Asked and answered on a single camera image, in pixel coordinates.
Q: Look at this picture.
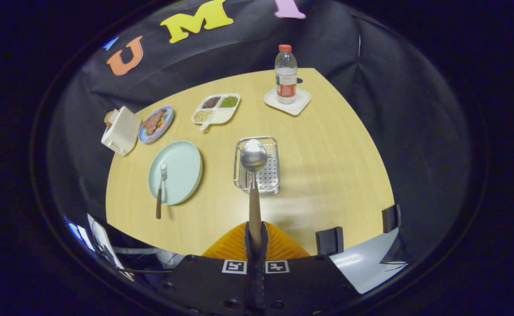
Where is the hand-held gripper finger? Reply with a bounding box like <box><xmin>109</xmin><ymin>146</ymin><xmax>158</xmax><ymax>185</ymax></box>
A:
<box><xmin>257</xmin><ymin>222</ymin><xmax>356</xmax><ymax>316</ymax></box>
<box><xmin>158</xmin><ymin>222</ymin><xmax>257</xmax><ymax>316</ymax></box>

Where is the wooden-handled metal fork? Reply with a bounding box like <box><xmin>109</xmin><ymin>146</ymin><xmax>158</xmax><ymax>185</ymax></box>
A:
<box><xmin>156</xmin><ymin>163</ymin><xmax>168</xmax><ymax>219</ymax></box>

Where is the wooden-handled metal spoon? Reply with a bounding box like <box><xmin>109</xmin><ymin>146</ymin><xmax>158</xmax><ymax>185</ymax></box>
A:
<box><xmin>240</xmin><ymin>139</ymin><xmax>268</xmax><ymax>255</ymax></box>

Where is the black table clamp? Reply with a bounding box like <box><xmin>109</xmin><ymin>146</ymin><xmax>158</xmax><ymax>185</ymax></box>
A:
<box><xmin>381</xmin><ymin>204</ymin><xmax>402</xmax><ymax>233</ymax></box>
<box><xmin>315</xmin><ymin>226</ymin><xmax>344</xmax><ymax>256</ymax></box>

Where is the clear cutlery drain rack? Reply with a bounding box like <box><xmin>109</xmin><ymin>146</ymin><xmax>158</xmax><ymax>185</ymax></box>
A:
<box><xmin>233</xmin><ymin>136</ymin><xmax>281</xmax><ymax>195</ymax></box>

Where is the light green plate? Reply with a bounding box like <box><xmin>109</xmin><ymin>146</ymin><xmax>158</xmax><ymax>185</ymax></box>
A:
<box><xmin>148</xmin><ymin>140</ymin><xmax>203</xmax><ymax>206</ymax></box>

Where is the white divided dish with beans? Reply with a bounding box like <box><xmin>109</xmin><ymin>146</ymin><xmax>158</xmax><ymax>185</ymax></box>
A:
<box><xmin>191</xmin><ymin>93</ymin><xmax>242</xmax><ymax>131</ymax></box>

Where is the white square coaster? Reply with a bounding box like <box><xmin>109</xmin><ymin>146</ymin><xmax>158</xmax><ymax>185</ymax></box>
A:
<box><xmin>264</xmin><ymin>88</ymin><xmax>312</xmax><ymax>116</ymax></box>

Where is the blue plate with food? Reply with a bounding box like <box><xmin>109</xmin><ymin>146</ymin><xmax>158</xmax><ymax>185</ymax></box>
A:
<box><xmin>138</xmin><ymin>106</ymin><xmax>175</xmax><ymax>144</ymax></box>

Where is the white toaster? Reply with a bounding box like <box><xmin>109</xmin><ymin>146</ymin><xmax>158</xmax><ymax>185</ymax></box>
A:
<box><xmin>101</xmin><ymin>106</ymin><xmax>142</xmax><ymax>157</ymax></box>

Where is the clear water bottle red cap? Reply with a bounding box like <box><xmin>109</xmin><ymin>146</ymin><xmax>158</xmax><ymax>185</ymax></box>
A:
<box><xmin>275</xmin><ymin>44</ymin><xmax>298</xmax><ymax>105</ymax></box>

